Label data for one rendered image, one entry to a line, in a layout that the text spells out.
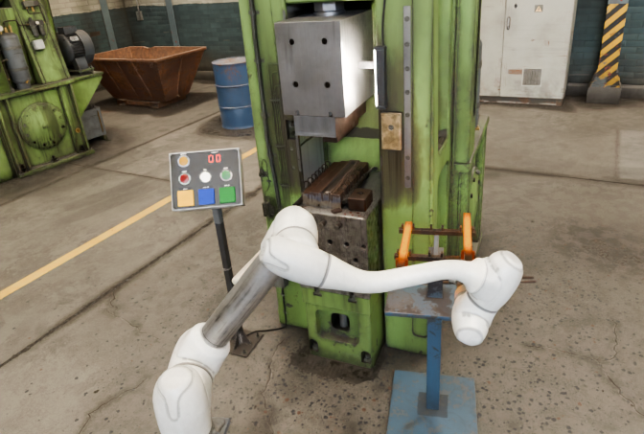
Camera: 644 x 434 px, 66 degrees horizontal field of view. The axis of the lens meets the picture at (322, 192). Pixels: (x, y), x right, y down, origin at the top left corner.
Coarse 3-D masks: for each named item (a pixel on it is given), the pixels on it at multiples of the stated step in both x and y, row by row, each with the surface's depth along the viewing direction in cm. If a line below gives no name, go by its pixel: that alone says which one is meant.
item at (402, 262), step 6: (408, 222) 214; (408, 228) 209; (402, 234) 205; (408, 234) 205; (402, 240) 200; (408, 240) 200; (402, 246) 196; (408, 246) 200; (402, 252) 193; (396, 258) 188; (402, 258) 189; (396, 264) 188; (402, 264) 184
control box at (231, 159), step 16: (176, 160) 241; (192, 160) 241; (208, 160) 240; (224, 160) 240; (240, 160) 241; (176, 176) 240; (192, 176) 240; (240, 176) 240; (176, 192) 239; (240, 192) 239; (176, 208) 238; (192, 208) 238; (208, 208) 241
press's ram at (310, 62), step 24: (288, 24) 208; (312, 24) 204; (336, 24) 200; (360, 24) 221; (288, 48) 212; (312, 48) 208; (336, 48) 204; (360, 48) 224; (288, 72) 217; (312, 72) 212; (336, 72) 208; (360, 72) 227; (288, 96) 222; (312, 96) 217; (336, 96) 213; (360, 96) 231
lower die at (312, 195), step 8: (352, 160) 269; (328, 168) 267; (336, 168) 264; (352, 168) 259; (360, 168) 261; (320, 176) 257; (328, 176) 254; (344, 176) 250; (360, 176) 258; (312, 184) 249; (320, 184) 246; (328, 184) 243; (336, 184) 242; (352, 184) 247; (304, 192) 241; (312, 192) 238; (320, 192) 236; (336, 192) 236; (304, 200) 242; (312, 200) 240; (320, 200) 238; (328, 200) 237; (336, 200) 235
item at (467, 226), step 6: (468, 216) 210; (468, 222) 204; (468, 228) 200; (468, 234) 195; (468, 240) 190; (468, 246) 185; (462, 252) 181; (468, 252) 179; (462, 258) 182; (468, 258) 175
